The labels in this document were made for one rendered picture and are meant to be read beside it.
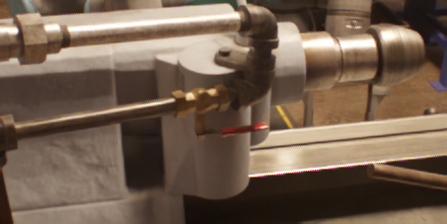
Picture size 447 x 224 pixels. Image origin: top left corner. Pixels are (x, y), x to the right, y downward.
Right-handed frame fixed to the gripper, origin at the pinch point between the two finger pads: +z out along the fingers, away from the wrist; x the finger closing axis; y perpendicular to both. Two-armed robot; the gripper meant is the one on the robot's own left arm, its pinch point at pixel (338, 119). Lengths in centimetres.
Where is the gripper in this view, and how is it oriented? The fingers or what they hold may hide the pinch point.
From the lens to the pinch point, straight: 144.1
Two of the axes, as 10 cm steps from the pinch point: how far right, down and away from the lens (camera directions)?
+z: -0.7, 9.9, 0.9
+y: 1.2, 1.0, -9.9
